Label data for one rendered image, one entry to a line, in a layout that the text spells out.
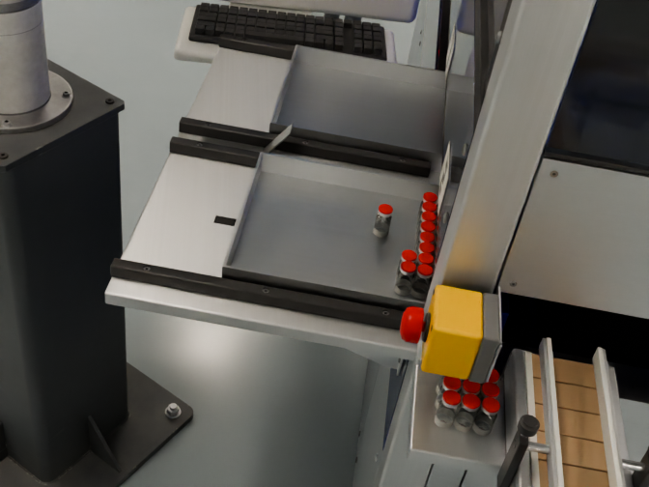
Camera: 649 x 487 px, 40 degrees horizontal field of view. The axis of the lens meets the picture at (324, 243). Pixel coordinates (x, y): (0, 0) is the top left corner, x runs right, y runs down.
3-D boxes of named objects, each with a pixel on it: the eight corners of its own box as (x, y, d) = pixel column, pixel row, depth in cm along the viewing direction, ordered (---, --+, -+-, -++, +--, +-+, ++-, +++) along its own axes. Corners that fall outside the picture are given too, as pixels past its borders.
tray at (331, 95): (478, 95, 159) (483, 78, 157) (478, 179, 139) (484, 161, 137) (294, 61, 160) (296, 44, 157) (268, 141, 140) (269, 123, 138)
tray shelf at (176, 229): (475, 90, 164) (478, 81, 163) (475, 372, 111) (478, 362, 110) (223, 44, 165) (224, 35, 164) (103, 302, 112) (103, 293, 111)
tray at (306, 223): (478, 210, 133) (484, 192, 131) (479, 333, 114) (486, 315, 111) (258, 170, 134) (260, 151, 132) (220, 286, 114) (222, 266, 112)
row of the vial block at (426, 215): (432, 216, 130) (437, 192, 127) (426, 300, 117) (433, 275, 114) (416, 214, 130) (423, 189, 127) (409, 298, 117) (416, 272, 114)
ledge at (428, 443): (522, 393, 110) (526, 384, 108) (526, 481, 100) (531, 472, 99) (412, 373, 110) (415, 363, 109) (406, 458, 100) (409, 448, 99)
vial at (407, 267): (410, 286, 118) (417, 261, 115) (409, 298, 117) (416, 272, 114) (394, 283, 119) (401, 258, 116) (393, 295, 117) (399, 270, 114)
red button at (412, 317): (432, 328, 100) (438, 303, 98) (430, 354, 97) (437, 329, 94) (399, 322, 100) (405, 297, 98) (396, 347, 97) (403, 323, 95)
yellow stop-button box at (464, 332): (483, 337, 102) (499, 294, 98) (484, 385, 97) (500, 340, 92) (419, 326, 102) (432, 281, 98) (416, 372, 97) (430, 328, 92)
